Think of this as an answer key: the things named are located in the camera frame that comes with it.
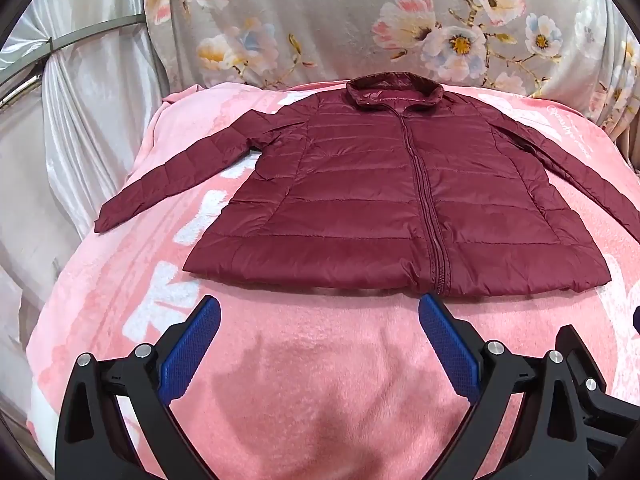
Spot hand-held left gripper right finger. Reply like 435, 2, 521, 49
418, 293, 591, 480

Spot white satin curtain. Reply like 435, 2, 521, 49
0, 0, 171, 461

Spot maroon puffer jacket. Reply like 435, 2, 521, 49
94, 74, 640, 297

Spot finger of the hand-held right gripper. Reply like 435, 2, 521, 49
559, 324, 640, 480

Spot pink printed blanket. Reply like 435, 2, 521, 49
25, 81, 640, 480

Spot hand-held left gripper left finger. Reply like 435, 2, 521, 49
54, 295, 223, 480

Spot grey floral blanket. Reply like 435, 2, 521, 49
142, 0, 640, 131

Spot silver metal curtain band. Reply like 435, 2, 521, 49
47, 12, 148, 56

